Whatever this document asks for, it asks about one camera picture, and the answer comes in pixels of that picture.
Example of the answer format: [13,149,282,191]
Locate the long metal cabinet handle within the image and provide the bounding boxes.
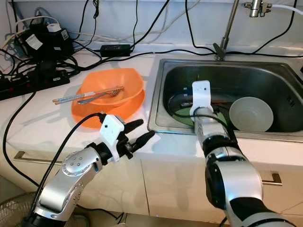
[258,171,283,186]
[13,150,76,166]

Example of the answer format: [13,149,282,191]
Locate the black power adapter brick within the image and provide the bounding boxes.
[99,44,133,58]

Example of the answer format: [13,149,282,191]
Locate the stainless steel sink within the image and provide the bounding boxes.
[147,57,303,141]

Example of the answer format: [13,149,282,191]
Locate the black power strip cord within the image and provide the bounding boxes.
[2,92,41,187]

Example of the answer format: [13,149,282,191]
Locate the black charger with white labels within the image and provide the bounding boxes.
[15,22,72,62]

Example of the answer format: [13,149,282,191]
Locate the black adapter cable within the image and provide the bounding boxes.
[130,0,172,50]

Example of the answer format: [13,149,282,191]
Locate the cream kitchen cabinet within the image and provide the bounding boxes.
[0,142,303,227]

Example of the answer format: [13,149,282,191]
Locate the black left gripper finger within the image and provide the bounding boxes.
[134,131,157,147]
[123,119,144,134]

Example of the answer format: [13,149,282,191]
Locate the orange plastic plate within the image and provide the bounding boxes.
[71,87,146,129]

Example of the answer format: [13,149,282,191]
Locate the black wall cable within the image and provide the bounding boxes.
[184,0,216,50]
[251,12,300,53]

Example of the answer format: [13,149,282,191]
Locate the silver metal fork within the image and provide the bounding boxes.
[78,89,120,105]

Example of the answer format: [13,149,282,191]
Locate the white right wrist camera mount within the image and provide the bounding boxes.
[190,80,213,117]

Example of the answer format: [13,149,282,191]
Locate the grey wire fan guard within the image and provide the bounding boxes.
[0,191,91,227]

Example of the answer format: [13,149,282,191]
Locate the chrome gooseneck faucet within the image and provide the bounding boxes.
[213,0,274,61]

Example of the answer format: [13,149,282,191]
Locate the white faucet hose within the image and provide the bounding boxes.
[271,2,303,15]

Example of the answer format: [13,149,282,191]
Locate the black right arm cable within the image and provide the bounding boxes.
[168,92,237,138]

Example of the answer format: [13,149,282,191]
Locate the black power strip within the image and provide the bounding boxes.
[0,68,70,101]

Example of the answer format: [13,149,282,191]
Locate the white ribbed bowl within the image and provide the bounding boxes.
[228,96,275,132]

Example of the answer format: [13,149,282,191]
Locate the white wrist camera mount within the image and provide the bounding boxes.
[99,113,126,162]
[190,80,213,117]

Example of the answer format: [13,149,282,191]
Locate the orange plastic bowl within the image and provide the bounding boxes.
[80,67,145,108]

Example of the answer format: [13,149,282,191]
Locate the green plate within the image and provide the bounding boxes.
[169,103,195,127]

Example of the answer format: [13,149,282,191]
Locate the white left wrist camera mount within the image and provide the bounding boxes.
[99,113,126,162]

